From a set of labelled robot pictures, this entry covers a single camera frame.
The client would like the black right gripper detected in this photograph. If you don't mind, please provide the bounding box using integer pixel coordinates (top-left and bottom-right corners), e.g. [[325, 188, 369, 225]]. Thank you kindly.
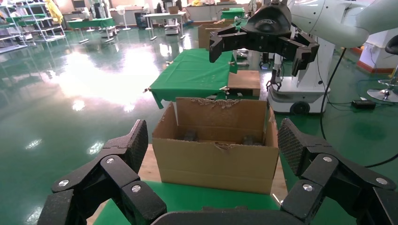
[[209, 1, 320, 77]]

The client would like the large open cardboard carton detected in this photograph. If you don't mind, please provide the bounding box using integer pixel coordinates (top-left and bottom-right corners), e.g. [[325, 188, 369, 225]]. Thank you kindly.
[[152, 97, 280, 195]]

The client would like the black stool chrome base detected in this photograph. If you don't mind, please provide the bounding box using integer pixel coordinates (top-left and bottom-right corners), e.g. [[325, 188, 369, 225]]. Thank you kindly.
[[367, 35, 398, 103]]

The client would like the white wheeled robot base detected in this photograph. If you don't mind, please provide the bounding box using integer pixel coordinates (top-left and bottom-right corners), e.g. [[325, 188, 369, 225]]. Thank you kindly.
[[267, 37, 332, 115]]

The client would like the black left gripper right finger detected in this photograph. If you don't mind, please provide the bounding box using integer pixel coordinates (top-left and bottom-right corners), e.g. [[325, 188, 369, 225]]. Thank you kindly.
[[277, 118, 398, 225]]

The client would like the small wooden table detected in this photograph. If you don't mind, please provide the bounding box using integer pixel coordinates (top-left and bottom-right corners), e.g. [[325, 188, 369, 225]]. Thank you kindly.
[[227, 69, 262, 98]]

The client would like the far green covered table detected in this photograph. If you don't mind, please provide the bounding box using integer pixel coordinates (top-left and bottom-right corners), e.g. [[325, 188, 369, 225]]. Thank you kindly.
[[148, 48, 238, 109]]

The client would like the metal shelf rack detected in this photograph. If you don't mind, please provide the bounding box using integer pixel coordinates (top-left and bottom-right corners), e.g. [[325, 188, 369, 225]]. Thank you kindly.
[[0, 4, 29, 54], [17, 0, 67, 43]]

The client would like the tall brown cardboard box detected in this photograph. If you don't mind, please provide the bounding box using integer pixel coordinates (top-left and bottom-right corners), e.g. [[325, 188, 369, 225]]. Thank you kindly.
[[198, 23, 232, 50]]

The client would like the white cart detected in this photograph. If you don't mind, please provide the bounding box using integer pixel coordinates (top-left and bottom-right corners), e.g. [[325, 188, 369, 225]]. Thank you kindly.
[[164, 18, 182, 35]]

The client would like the black floor cable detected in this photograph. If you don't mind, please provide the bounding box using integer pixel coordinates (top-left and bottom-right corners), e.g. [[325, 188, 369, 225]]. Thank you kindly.
[[319, 48, 398, 168]]

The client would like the white long table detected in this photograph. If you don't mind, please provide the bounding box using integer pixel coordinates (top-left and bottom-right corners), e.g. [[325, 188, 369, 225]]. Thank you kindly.
[[143, 12, 189, 41]]

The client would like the black idle robot gripper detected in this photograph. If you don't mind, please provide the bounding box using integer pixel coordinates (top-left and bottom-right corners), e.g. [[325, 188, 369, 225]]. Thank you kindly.
[[266, 60, 285, 92]]

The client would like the yellow hanging garment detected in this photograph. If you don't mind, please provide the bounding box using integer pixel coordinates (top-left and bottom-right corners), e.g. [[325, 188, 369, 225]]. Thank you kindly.
[[46, 0, 64, 25]]

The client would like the small green covered table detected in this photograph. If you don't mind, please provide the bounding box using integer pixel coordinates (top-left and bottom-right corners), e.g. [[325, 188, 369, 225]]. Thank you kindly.
[[220, 7, 246, 21]]

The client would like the white standing fan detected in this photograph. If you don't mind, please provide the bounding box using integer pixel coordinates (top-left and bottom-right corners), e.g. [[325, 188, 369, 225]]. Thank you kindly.
[[117, 6, 132, 31]]

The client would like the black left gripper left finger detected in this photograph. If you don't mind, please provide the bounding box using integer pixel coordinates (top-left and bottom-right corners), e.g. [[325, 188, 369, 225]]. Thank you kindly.
[[37, 119, 168, 225]]

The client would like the black power box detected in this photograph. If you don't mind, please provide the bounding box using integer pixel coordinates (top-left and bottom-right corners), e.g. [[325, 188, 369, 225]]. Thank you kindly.
[[351, 99, 377, 110]]

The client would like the table with green cloth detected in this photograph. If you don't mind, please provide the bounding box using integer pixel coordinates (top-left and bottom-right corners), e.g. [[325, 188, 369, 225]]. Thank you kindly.
[[67, 17, 117, 44]]

